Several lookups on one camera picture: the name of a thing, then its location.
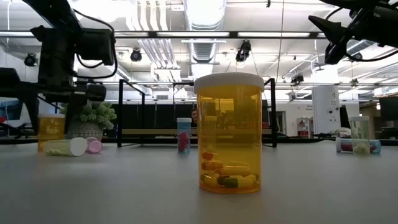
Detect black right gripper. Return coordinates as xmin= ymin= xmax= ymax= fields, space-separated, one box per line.
xmin=307 ymin=5 xmax=398 ymax=66

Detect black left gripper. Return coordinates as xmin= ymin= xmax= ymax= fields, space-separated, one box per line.
xmin=0 ymin=26 xmax=107 ymax=136

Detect orange medicine bottle white cap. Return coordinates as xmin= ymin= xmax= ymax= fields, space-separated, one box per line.
xmin=37 ymin=113 xmax=66 ymax=153
xmin=193 ymin=72 xmax=265 ymax=194

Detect clear bottle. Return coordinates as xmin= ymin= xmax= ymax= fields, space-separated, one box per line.
xmin=43 ymin=137 xmax=88 ymax=157

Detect pink medicine bottle white cap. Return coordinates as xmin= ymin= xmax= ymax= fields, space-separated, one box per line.
xmin=86 ymin=136 xmax=104 ymax=154

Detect clear vial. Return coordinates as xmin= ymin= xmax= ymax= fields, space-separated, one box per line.
xmin=348 ymin=116 xmax=371 ymax=156

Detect blue medicine bottle white cap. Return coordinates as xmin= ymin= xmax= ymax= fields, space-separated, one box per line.
xmin=335 ymin=137 xmax=382 ymax=154

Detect blue capped vial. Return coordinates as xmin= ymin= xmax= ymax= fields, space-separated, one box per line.
xmin=176 ymin=117 xmax=193 ymax=154

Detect wooden shelf black metal legs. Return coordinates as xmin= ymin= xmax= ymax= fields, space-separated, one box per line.
xmin=116 ymin=77 xmax=278 ymax=149

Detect blue monitor screen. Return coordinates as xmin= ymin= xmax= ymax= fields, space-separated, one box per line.
xmin=0 ymin=99 xmax=20 ymax=121

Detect green succulent plant in pot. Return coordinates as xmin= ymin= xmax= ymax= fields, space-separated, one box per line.
xmin=59 ymin=101 xmax=118 ymax=141

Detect white square pillar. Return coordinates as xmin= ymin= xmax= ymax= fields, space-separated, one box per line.
xmin=312 ymin=85 xmax=341 ymax=135

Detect black room divider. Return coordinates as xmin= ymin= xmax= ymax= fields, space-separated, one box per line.
xmin=104 ymin=103 xmax=271 ymax=138

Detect dark monitor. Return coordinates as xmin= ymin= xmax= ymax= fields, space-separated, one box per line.
xmin=379 ymin=96 xmax=398 ymax=122

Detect white cloth bundle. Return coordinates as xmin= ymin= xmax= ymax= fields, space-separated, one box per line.
xmin=331 ymin=127 xmax=352 ymax=138

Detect white rack with red items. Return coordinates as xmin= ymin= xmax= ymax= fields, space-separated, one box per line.
xmin=297 ymin=117 xmax=314 ymax=138

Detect black beam with light strips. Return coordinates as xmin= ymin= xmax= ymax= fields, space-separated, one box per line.
xmin=0 ymin=30 xmax=327 ymax=40

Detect person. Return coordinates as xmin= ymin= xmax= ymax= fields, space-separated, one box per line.
xmin=190 ymin=108 xmax=199 ymax=128

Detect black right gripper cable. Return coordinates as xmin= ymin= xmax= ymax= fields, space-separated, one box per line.
xmin=325 ymin=6 xmax=398 ymax=63

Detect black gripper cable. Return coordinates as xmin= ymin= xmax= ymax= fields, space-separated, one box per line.
xmin=325 ymin=6 xmax=398 ymax=63
xmin=72 ymin=8 xmax=119 ymax=80

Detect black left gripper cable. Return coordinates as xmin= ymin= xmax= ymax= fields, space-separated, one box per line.
xmin=72 ymin=8 xmax=119 ymax=80

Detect black aluminium table frame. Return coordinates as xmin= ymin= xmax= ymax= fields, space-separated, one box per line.
xmin=0 ymin=135 xmax=398 ymax=147

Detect silver round air duct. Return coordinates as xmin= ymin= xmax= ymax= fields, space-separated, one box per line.
xmin=183 ymin=0 xmax=228 ymax=63

